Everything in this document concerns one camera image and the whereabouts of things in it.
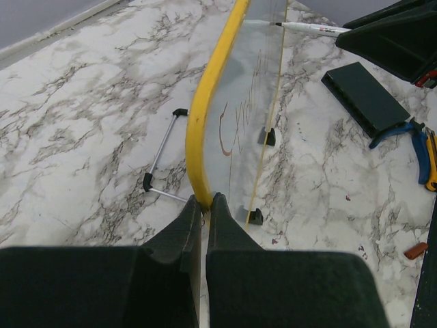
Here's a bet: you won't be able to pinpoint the red marker cap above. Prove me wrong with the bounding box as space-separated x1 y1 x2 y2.
404 242 428 260

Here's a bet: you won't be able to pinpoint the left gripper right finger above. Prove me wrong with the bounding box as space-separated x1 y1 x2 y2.
206 193 389 327

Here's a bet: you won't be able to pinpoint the blue handled pliers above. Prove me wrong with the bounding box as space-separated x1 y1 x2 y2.
368 118 429 185

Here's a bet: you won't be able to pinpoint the yellow framed whiteboard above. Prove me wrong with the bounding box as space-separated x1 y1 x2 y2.
185 1 288 225

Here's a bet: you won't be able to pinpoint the aluminium table frame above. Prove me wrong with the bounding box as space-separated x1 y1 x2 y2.
1 1 128 70

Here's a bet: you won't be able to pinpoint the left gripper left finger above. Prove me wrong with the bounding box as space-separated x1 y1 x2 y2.
1 197 201 327

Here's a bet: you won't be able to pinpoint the white marker pen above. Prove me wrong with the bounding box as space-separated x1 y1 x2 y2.
274 22 350 38

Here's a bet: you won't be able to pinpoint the yellow black utility knife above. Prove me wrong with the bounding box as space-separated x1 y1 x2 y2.
425 128 437 192

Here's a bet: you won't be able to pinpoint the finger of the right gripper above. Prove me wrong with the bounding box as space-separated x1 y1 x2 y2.
336 1 436 84

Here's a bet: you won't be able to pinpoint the black flat box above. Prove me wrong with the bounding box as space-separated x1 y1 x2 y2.
322 62 410 138

